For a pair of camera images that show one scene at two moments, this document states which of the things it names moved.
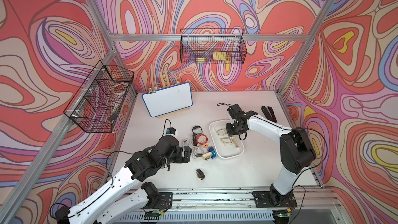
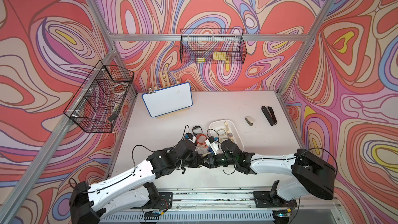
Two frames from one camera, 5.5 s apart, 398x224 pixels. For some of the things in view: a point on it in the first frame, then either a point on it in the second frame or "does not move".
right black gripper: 230,131 → 211,162
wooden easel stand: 165,82 does not move
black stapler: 269,113 does not move
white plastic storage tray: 226,147 does not move
